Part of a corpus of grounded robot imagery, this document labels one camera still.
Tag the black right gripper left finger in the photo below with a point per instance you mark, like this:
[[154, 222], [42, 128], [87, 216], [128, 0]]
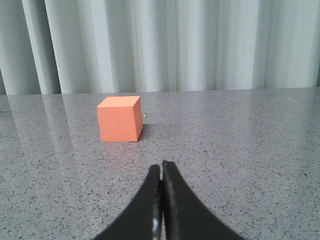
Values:
[[140, 220]]

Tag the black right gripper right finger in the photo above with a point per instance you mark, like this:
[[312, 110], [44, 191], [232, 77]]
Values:
[[185, 216]]

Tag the orange foam cube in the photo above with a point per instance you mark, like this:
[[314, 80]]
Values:
[[120, 119]]

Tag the pale green curtain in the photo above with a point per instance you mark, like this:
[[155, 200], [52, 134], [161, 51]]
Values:
[[113, 46]]

